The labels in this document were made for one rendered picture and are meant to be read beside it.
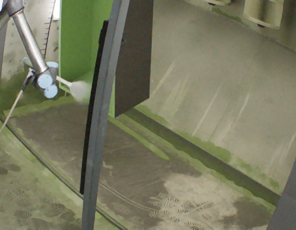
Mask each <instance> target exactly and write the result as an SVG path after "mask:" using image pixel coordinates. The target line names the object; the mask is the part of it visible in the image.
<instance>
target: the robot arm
mask: <svg viewBox="0 0 296 230"><path fill-rule="evenodd" d="M26 2H27V0H8V1H7V3H6V4H5V6H4V7H3V8H2V9H1V10H0V31H1V30H2V28H3V27H4V26H5V25H6V23H7V22H8V21H9V20H10V19H11V18H12V19H13V22H14V24H15V26H16V28H17V31H18V33H19V36H20V38H21V40H22V42H23V45H24V47H25V49H26V51H27V54H28V57H29V59H30V62H31V63H32V66H33V68H34V69H30V72H29V74H28V77H30V76H32V78H30V79H29V82H30V83H31V84H32V85H33V86H34V87H35V88H37V89H39V90H40V91H41V92H42V93H43V94H44V95H45V96H46V97H47V98H53V97H54V96H55V95H56V94H57V87H56V79H57V69H58V67H59V65H58V64H57V63H56V62H46V61H45V59H44V56H43V54H42V52H41V50H40V47H39V45H38V43H37V42H36V38H35V36H34V34H33V32H32V30H31V27H30V25H29V22H28V20H27V18H26V15H25V13H24V9H25V7H24V4H25V3H26ZM30 80H31V81H30Z"/></svg>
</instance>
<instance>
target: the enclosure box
mask: <svg viewBox="0 0 296 230"><path fill-rule="evenodd" d="M112 5H113V0H60V5H59V6H60V9H59V12H60V13H59V77H60V78H63V79H64V80H66V81H68V82H70V83H72V82H74V81H76V80H78V79H82V78H88V77H93V75H94V71H95V63H96V57H97V52H98V45H99V43H98V40H99V36H100V33H101V30H102V26H103V22H104V20H109V18H110V14H111V8H112ZM153 7H154V0H130V2H129V8H128V9H127V14H126V20H125V26H124V29H123V31H126V38H125V41H126V42H125V44H124V46H123V47H120V49H119V56H118V62H117V65H116V70H115V76H114V84H113V87H112V94H111V101H110V106H109V113H108V115H109V116H111V117H113V118H115V117H117V116H119V115H121V114H123V113H125V112H127V111H128V110H129V109H131V108H133V107H135V106H137V105H139V104H140V103H142V102H143V101H145V100H147V99H148V98H149V89H150V64H151V51H152V28H153Z"/></svg>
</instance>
